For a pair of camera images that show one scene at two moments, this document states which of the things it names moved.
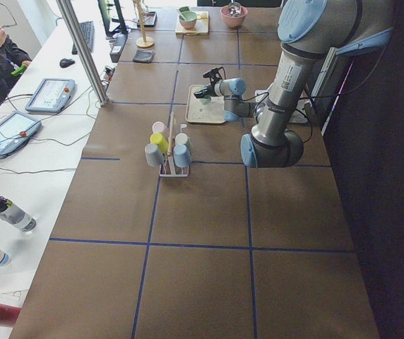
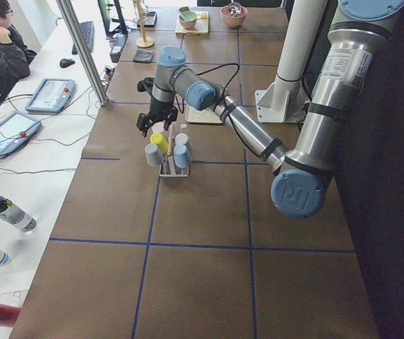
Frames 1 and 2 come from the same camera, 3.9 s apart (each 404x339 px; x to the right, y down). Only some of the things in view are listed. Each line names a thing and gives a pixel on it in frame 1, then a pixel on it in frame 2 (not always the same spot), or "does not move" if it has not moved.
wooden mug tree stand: (143, 42) does not move
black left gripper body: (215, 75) -> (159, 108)
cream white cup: (181, 138) does not move
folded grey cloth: (144, 56) does not move
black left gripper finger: (200, 92) -> (171, 117)
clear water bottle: (11, 211) does not move
